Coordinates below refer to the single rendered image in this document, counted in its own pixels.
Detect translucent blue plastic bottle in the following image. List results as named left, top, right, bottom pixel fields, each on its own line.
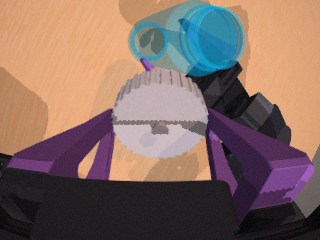
left=128, top=0, right=245, bottom=77

